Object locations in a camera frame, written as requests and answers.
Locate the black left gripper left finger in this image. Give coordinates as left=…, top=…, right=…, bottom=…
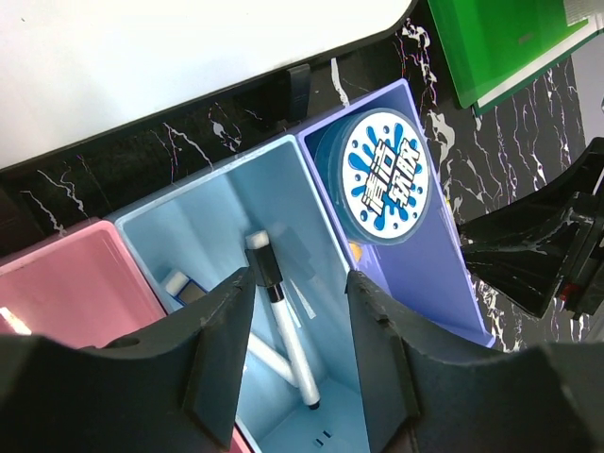
left=0, top=266, right=257, bottom=453

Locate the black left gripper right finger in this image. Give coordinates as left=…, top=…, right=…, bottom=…
left=346, top=271, right=603, bottom=452

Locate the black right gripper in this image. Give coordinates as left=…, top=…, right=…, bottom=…
left=458, top=137, right=603, bottom=318

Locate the blue capped white marker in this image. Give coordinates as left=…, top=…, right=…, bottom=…
left=161, top=269, right=299, bottom=390

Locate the black capped white marker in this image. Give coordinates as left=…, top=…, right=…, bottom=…
left=245, top=230, right=321, bottom=411

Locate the small tan eraser block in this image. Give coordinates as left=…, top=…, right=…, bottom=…
left=349, top=242, right=363, bottom=262

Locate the blue ink bottle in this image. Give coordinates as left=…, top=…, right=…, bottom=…
left=314, top=108, right=431, bottom=245

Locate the purple plastic bin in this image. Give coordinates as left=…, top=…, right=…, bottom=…
left=295, top=79, right=495, bottom=347

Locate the pink plastic bin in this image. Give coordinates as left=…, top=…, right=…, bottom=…
left=1, top=221, right=246, bottom=452

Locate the light blue bin right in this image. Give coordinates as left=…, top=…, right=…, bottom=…
left=110, top=136, right=369, bottom=452

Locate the bright green plastic folder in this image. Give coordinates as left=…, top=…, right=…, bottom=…
left=428, top=1, right=603, bottom=112

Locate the white dry-erase board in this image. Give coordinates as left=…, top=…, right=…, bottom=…
left=1, top=1, right=412, bottom=168

